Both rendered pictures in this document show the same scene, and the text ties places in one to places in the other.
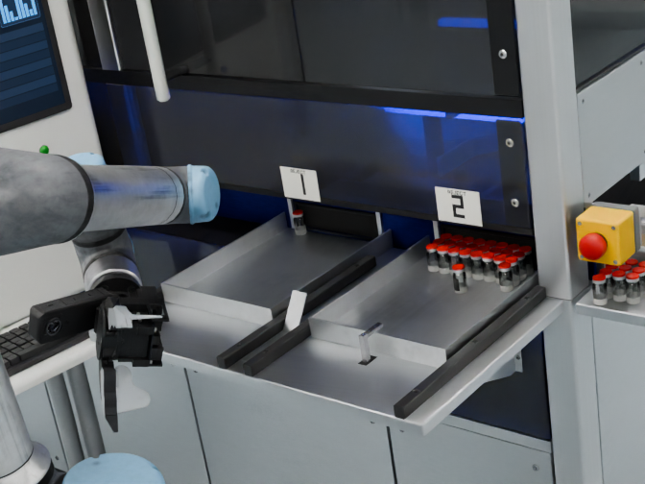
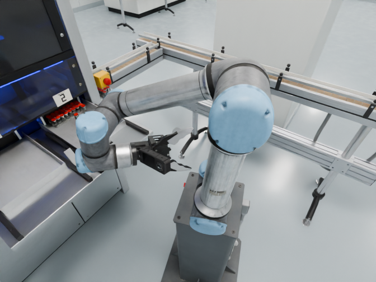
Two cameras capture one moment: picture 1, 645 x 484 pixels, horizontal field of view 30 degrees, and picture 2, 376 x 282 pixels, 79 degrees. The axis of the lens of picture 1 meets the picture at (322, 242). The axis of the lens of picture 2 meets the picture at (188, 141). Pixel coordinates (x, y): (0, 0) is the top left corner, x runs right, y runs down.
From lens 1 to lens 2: 1.56 m
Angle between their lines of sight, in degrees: 79
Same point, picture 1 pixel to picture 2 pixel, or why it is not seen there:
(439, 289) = (73, 125)
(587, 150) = not seen: hidden behind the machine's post
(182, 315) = (28, 203)
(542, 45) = (75, 26)
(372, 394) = (131, 140)
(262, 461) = (14, 252)
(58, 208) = not seen: hidden behind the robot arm
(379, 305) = (73, 139)
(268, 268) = (7, 174)
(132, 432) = not seen: outside the picture
